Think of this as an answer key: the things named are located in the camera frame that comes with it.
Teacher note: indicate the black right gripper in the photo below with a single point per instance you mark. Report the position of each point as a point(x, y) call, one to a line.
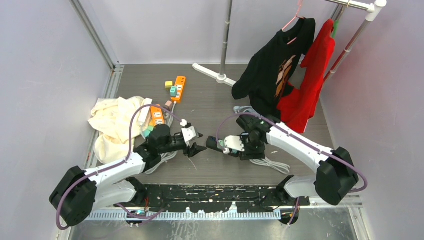
point(248, 154)

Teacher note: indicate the red hanging garment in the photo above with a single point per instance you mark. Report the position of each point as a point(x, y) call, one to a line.
point(300, 105)

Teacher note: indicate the cream cloth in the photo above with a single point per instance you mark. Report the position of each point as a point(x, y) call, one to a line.
point(111, 117)

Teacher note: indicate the teal plug adapter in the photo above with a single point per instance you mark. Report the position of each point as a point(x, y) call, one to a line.
point(146, 133)

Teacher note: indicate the yellow adapter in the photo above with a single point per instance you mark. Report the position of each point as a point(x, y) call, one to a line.
point(168, 84)

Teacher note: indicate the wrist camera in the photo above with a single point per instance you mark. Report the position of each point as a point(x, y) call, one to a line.
point(233, 142)
point(188, 134)

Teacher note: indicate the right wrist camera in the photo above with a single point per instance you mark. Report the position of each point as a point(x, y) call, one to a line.
point(233, 142)

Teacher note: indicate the orange power strip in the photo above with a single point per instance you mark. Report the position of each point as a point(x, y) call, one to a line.
point(157, 116)
point(180, 86)

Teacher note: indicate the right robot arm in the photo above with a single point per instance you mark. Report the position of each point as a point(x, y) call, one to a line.
point(334, 174)

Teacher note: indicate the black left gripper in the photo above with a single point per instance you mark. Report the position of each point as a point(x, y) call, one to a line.
point(194, 149)

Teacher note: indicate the black hanging garment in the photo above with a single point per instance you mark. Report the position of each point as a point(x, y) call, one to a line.
point(266, 78)

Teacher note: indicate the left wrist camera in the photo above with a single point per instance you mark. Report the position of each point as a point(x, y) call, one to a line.
point(188, 134)

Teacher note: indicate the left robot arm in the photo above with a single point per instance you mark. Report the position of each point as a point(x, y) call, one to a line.
point(81, 192)

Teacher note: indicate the black power strip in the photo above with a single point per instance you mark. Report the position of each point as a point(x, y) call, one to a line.
point(212, 143)

